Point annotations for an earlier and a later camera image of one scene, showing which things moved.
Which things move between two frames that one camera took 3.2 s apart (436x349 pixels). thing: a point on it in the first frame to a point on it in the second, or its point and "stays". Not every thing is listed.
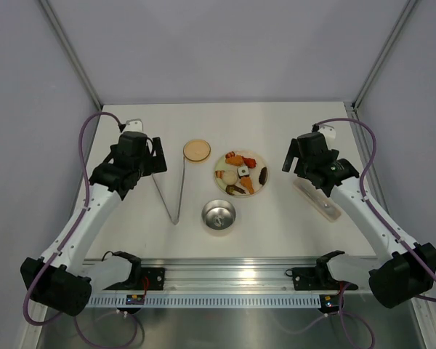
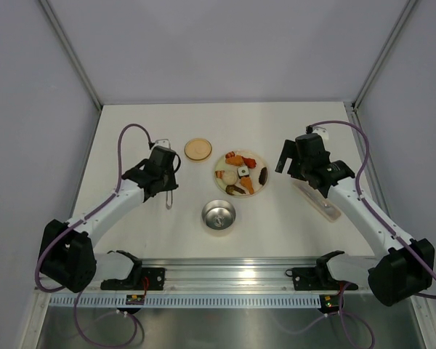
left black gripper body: (144, 164) to (169, 181)
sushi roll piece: (243, 171) stays
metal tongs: (175, 222) to (169, 199)
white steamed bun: (229, 177) stays
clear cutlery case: (317, 198) stays
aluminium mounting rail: (229, 274) stays
